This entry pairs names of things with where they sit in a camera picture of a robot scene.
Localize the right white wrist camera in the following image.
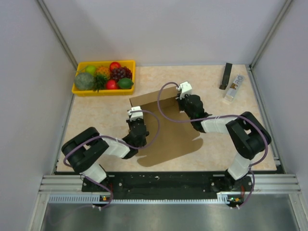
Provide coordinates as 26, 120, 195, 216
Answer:
176, 81, 192, 100

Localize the red apple back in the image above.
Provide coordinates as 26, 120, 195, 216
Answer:
109, 62, 121, 71

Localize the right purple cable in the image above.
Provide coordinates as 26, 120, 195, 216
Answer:
157, 82, 269, 209

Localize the purple grapes bunch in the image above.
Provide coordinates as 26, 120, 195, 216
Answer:
110, 67, 132, 82

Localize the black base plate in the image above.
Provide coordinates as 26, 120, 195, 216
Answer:
81, 171, 254, 199

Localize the black carton box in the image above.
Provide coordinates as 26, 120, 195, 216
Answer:
219, 63, 232, 90

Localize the red apple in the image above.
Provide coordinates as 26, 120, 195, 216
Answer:
109, 62, 121, 71
105, 79, 118, 90

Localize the orange pineapple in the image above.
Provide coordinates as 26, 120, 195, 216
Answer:
95, 66, 110, 78

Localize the yellow plastic tray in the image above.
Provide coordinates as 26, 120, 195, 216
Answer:
72, 60, 136, 97

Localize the green lemon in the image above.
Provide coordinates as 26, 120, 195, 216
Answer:
117, 78, 134, 90

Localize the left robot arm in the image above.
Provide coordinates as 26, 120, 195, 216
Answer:
61, 118, 149, 191

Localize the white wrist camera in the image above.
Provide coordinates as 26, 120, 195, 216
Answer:
128, 106, 143, 121
176, 81, 192, 100

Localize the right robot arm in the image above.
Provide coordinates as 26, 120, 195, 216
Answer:
176, 94, 271, 192

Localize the aluminium frame rail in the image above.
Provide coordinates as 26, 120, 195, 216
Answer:
29, 171, 308, 231

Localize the brown cardboard box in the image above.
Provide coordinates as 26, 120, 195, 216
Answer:
130, 87, 203, 167

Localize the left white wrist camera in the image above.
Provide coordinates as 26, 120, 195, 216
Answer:
128, 106, 143, 121

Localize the green apple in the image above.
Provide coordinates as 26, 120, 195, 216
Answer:
85, 65, 96, 75

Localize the white silver carton box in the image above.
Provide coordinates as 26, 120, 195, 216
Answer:
224, 75, 245, 102

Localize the red apple front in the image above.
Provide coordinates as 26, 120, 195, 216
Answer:
105, 79, 118, 90

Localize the green melon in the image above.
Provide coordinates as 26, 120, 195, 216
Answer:
74, 72, 94, 90

